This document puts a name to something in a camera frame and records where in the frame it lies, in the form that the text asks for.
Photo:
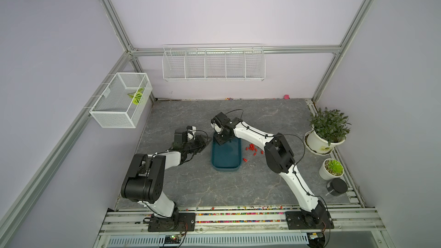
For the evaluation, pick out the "green leaf toy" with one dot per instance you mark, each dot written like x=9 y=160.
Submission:
x=136 y=96

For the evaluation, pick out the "teal plastic storage box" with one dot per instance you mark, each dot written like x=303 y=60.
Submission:
x=226 y=157

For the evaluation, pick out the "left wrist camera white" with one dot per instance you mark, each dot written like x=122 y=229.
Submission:
x=189 y=131

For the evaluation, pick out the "white wire cube basket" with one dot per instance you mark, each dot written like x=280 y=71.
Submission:
x=114 y=108

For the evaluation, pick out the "small potted succulent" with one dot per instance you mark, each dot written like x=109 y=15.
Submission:
x=331 y=169

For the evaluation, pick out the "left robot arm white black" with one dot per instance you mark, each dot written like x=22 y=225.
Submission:
x=144 y=180

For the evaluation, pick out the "large potted green plant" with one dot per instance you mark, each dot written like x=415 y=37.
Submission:
x=329 y=129

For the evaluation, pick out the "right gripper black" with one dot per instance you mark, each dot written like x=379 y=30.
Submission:
x=218 y=139

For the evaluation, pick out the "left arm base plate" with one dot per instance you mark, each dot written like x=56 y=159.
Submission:
x=177 y=222

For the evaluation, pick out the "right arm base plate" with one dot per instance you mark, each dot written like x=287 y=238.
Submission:
x=300 y=220

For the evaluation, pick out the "white ventilation grille strip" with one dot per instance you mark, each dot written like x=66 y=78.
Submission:
x=207 y=240

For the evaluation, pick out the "long white wire wall basket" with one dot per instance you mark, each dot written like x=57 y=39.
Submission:
x=205 y=62

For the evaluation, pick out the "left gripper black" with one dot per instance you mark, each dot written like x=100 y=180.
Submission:
x=201 y=142

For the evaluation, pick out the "black cylinder weight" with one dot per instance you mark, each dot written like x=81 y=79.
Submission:
x=337 y=187

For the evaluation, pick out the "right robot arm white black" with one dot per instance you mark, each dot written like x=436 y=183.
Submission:
x=279 y=158

